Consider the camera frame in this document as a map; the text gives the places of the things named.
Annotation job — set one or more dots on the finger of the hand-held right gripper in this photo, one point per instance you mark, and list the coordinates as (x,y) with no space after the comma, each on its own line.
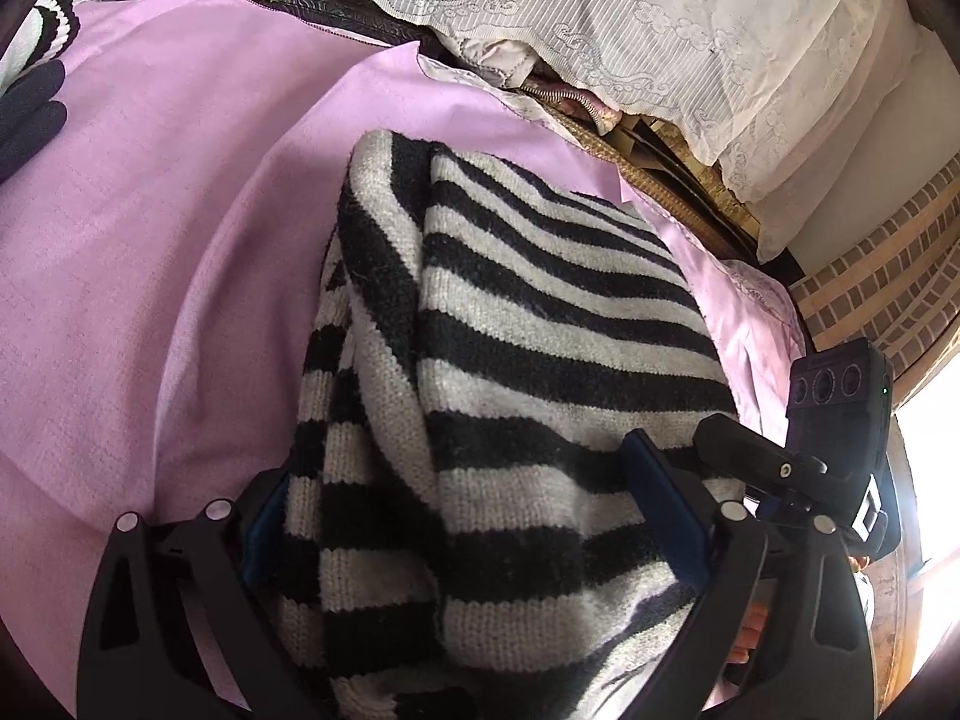
(750,454)

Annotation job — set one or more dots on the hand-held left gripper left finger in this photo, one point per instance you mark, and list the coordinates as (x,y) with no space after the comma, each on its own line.
(262,532)

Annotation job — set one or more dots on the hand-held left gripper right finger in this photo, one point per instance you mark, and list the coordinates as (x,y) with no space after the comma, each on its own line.
(664,510)

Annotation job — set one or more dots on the black and white striped sweater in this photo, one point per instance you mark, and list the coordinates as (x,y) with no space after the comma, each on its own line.
(525,315)

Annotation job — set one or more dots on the orange soft toy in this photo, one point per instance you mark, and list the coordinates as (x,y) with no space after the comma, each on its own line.
(750,619)

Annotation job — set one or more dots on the brown woven mat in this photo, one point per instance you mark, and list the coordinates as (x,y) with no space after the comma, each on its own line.
(675,187)

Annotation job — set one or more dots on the purple bed sheet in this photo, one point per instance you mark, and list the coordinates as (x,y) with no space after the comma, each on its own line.
(187,240)

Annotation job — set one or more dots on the white lace cloth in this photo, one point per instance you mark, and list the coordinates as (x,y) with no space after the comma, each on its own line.
(675,15)

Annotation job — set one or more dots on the dark navy cloth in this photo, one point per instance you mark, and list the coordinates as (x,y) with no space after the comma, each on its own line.
(30,127)

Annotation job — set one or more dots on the beige quilted cloth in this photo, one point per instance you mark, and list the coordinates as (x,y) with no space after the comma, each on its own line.
(487,60)

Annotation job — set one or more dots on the dark brown blanket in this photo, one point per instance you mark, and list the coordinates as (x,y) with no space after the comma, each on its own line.
(337,11)

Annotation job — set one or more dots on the cream knit sweater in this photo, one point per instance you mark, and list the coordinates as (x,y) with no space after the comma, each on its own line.
(41,30)

